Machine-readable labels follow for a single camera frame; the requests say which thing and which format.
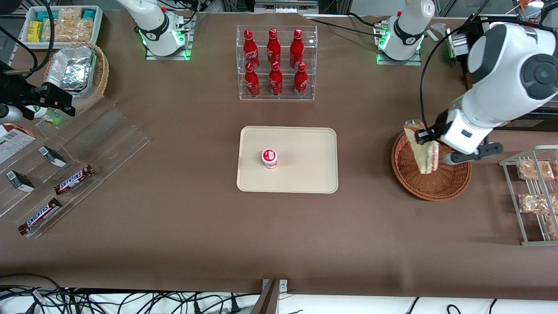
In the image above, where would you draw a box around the red cola bottle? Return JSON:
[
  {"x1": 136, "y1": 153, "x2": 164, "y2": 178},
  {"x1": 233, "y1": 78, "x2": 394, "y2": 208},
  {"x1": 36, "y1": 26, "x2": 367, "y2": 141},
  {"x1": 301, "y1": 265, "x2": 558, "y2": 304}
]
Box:
[
  {"x1": 267, "y1": 28, "x2": 282, "y2": 66},
  {"x1": 290, "y1": 29, "x2": 304, "y2": 69},
  {"x1": 293, "y1": 62, "x2": 309, "y2": 97},
  {"x1": 243, "y1": 29, "x2": 260, "y2": 70},
  {"x1": 269, "y1": 61, "x2": 283, "y2": 96},
  {"x1": 244, "y1": 62, "x2": 261, "y2": 98}
]

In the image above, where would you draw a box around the dark camera mount post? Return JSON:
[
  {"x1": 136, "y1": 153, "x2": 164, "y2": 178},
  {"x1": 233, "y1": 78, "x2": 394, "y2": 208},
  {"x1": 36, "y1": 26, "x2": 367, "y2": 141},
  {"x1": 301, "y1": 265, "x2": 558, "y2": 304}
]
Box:
[{"x1": 251, "y1": 280, "x2": 280, "y2": 314}]

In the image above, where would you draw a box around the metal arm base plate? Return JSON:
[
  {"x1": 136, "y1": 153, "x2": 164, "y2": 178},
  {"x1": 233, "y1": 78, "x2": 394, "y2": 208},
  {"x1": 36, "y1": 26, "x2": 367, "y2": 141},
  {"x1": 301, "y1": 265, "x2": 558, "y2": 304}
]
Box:
[
  {"x1": 376, "y1": 17, "x2": 422, "y2": 67},
  {"x1": 139, "y1": 12, "x2": 193, "y2": 61}
]

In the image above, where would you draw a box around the triangle sandwich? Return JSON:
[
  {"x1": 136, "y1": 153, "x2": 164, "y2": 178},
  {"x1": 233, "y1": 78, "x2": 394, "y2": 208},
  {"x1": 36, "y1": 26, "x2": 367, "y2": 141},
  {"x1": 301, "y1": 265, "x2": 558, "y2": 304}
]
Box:
[{"x1": 403, "y1": 119, "x2": 440, "y2": 175}]

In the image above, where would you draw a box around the grey metal wire rack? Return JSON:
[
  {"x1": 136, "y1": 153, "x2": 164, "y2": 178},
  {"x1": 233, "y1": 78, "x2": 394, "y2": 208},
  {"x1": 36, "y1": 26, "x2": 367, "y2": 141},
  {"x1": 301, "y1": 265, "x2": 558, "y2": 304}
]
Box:
[{"x1": 499, "y1": 145, "x2": 558, "y2": 246}]

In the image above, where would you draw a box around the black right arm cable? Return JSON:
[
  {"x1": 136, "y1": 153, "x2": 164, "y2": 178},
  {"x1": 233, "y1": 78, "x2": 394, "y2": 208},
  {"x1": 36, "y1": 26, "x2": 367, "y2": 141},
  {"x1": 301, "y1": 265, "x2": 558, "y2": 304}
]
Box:
[
  {"x1": 0, "y1": 26, "x2": 39, "y2": 72},
  {"x1": 24, "y1": 0, "x2": 55, "y2": 79}
]

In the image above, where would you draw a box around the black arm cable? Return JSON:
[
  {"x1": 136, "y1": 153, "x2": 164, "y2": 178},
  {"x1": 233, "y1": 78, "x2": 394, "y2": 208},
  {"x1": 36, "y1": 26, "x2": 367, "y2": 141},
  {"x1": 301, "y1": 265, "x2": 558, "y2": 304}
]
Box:
[
  {"x1": 0, "y1": 26, "x2": 39, "y2": 72},
  {"x1": 24, "y1": 0, "x2": 55, "y2": 79},
  {"x1": 420, "y1": 0, "x2": 491, "y2": 131}
]

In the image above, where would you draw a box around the Snickers chocolate bar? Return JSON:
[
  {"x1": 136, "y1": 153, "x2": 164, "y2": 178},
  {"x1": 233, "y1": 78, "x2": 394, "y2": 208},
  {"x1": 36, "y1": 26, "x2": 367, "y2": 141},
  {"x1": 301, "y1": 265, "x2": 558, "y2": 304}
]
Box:
[
  {"x1": 18, "y1": 198, "x2": 62, "y2": 236},
  {"x1": 54, "y1": 165, "x2": 95, "y2": 195}
]

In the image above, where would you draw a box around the black table cable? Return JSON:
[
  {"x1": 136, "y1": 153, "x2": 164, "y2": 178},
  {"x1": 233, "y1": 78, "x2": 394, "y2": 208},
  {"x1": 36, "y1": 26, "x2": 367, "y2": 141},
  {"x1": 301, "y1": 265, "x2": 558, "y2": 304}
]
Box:
[{"x1": 305, "y1": 13, "x2": 388, "y2": 33}]

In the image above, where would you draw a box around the clear acrylic bottle rack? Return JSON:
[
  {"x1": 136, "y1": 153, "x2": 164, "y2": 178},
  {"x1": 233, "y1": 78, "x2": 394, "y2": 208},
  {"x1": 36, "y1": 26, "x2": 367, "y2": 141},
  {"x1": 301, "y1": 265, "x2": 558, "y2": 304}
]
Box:
[{"x1": 236, "y1": 25, "x2": 318, "y2": 102}]

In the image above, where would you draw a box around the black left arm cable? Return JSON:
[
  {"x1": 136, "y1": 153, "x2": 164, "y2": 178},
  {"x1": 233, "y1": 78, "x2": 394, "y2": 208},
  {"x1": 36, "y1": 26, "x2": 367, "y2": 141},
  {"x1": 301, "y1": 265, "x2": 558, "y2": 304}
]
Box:
[{"x1": 420, "y1": 0, "x2": 491, "y2": 131}]

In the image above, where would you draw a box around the yellow snack pack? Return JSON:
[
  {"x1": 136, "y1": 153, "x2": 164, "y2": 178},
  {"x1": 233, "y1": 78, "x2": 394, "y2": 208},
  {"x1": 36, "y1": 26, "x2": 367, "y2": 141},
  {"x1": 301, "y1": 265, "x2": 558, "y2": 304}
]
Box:
[{"x1": 28, "y1": 21, "x2": 44, "y2": 43}]

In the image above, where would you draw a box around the silver foil tray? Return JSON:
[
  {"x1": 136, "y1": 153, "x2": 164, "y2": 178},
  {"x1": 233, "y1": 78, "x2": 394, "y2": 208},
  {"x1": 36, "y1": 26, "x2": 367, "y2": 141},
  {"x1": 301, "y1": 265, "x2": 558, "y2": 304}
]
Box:
[{"x1": 46, "y1": 46, "x2": 97, "y2": 92}]

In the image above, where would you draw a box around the cream plastic serving tray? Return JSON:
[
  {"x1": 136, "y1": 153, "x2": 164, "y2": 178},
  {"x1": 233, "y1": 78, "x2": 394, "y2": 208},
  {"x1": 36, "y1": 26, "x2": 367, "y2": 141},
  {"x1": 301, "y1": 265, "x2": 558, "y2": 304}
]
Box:
[{"x1": 236, "y1": 126, "x2": 339, "y2": 194}]

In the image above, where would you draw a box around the tall light wicker basket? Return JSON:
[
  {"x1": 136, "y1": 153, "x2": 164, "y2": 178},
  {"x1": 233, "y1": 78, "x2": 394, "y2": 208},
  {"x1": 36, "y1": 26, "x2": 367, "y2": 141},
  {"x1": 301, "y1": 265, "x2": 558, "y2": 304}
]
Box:
[{"x1": 44, "y1": 41, "x2": 109, "y2": 112}]

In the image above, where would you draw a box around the small clear plastic wrapper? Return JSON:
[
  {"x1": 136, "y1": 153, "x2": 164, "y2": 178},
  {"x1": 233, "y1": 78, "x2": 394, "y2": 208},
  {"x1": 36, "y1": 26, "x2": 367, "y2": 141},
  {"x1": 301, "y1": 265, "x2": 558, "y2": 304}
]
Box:
[{"x1": 429, "y1": 23, "x2": 452, "y2": 42}]

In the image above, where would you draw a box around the black countertop appliance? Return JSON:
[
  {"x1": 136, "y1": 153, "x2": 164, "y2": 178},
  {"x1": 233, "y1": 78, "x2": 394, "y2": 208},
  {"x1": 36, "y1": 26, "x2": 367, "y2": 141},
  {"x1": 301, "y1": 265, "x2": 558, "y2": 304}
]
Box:
[{"x1": 449, "y1": 17, "x2": 558, "y2": 131}]

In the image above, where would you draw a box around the round brown wicker basket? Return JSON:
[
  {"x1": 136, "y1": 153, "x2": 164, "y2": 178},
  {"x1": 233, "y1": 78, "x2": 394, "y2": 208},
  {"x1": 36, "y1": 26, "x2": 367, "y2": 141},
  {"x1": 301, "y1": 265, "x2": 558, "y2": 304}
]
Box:
[{"x1": 391, "y1": 130, "x2": 472, "y2": 201}]

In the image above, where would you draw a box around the small black carton box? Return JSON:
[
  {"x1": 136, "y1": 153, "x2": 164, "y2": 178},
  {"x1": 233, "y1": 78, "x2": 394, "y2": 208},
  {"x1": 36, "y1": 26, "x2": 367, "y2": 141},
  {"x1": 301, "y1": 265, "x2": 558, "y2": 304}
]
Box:
[
  {"x1": 5, "y1": 170, "x2": 35, "y2": 193},
  {"x1": 38, "y1": 146, "x2": 67, "y2": 168}
]

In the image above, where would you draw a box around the white red barcode box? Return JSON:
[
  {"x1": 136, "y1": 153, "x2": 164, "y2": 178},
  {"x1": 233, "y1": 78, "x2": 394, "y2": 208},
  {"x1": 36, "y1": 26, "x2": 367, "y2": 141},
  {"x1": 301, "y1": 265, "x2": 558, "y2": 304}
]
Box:
[{"x1": 0, "y1": 123, "x2": 36, "y2": 164}]

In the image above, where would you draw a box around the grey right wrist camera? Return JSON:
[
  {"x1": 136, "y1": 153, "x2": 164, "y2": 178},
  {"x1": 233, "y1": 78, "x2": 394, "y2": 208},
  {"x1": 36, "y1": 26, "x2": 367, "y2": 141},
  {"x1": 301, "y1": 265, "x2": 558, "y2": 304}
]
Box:
[{"x1": 0, "y1": 104, "x2": 23, "y2": 124}]

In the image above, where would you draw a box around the white plastic bin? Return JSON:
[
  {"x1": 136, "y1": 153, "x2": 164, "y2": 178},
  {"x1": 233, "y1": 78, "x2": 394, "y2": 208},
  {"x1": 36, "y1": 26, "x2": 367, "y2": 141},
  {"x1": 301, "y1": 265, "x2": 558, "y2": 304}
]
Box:
[{"x1": 20, "y1": 5, "x2": 104, "y2": 44}]

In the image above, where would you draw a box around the clear acrylic stepped stand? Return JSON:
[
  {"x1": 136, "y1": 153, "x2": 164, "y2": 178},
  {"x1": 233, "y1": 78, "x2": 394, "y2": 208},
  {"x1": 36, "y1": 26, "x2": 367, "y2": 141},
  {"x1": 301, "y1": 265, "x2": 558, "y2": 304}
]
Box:
[{"x1": 0, "y1": 96, "x2": 151, "y2": 239}]

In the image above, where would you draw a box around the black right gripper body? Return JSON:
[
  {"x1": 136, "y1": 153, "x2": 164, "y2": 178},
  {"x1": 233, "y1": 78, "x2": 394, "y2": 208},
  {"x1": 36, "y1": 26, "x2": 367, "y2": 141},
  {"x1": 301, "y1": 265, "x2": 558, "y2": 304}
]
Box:
[{"x1": 0, "y1": 61, "x2": 47, "y2": 108}]

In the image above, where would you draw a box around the green white plastic bottle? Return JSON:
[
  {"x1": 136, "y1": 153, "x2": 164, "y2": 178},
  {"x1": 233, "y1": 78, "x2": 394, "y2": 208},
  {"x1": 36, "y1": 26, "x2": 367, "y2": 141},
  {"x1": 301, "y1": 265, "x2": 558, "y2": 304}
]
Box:
[{"x1": 26, "y1": 106, "x2": 62, "y2": 126}]

